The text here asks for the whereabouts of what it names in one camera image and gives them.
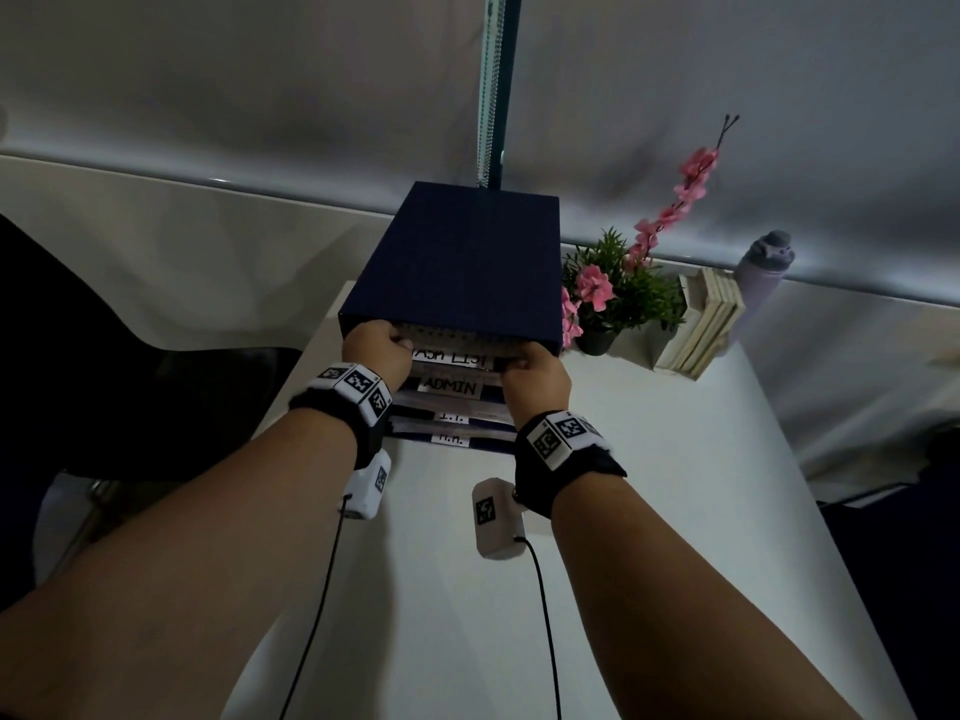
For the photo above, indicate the grey water bottle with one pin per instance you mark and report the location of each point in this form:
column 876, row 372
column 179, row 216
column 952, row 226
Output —
column 757, row 284

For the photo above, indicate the person's right hand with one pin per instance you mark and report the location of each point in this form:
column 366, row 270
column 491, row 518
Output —
column 536, row 386

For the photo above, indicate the black chair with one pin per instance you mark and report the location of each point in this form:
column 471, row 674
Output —
column 97, row 382

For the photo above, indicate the green artificial plant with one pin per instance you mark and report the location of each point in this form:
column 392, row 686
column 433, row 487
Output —
column 645, row 299

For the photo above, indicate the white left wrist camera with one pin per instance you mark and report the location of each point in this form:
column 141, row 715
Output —
column 367, row 487

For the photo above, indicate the person's left hand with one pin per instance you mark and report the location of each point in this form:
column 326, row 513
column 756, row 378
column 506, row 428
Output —
column 375, row 359

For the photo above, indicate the person's right forearm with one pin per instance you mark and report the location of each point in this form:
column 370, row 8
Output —
column 690, row 614

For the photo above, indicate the black wristband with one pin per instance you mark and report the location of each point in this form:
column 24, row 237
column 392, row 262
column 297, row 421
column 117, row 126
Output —
column 566, row 464
column 345, row 412

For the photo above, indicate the black plant pot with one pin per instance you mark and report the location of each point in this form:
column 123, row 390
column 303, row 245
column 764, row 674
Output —
column 596, row 343

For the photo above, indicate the navy blue drawer organizer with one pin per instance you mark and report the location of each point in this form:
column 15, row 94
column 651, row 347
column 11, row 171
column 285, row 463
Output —
column 465, row 254

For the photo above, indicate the tall pink blossom branch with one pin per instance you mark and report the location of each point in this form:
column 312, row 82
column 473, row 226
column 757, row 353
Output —
column 686, row 187

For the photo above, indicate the teal partition post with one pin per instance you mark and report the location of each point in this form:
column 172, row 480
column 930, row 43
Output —
column 501, row 82

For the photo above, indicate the grey metal frame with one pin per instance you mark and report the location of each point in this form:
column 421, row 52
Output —
column 75, row 524

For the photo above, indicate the black left wristband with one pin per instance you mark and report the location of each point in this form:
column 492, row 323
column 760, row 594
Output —
column 345, row 412

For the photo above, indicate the black right wristband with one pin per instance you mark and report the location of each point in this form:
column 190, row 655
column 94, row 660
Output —
column 566, row 464

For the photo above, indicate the person's left forearm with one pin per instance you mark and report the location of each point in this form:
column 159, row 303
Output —
column 172, row 577

